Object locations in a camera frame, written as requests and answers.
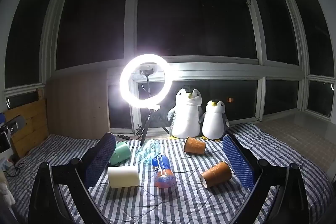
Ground white sponge block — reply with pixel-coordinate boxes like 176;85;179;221
107;165;140;189

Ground white ring light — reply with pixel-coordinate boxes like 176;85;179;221
120;54;173;109

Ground orange paper cup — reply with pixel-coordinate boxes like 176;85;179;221
184;136;207;155
200;161;233;189

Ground large penguin plush toy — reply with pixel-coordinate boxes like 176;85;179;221
167;85;203;139

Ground green tissue pack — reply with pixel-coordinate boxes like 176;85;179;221
109;141;131;166

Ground clear plastic water bottle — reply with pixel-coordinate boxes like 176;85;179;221
136;139;161;163

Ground orange soda plastic bottle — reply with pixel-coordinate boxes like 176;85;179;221
152;154;177;189

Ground small penguin plush toy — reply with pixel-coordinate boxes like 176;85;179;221
199;100;230;141

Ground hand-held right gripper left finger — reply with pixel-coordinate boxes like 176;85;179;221
28;132;117;224

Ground black cable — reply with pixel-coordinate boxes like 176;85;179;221
5;160;27;178

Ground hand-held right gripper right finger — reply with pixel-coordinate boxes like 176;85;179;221
222;134;310;224

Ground wooden headboard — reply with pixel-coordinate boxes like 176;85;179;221
3;87;49;159

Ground striped bed sheet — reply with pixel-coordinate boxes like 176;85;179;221
6;123;332;224

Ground black tripod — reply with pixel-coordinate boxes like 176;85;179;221
136;106;170;146

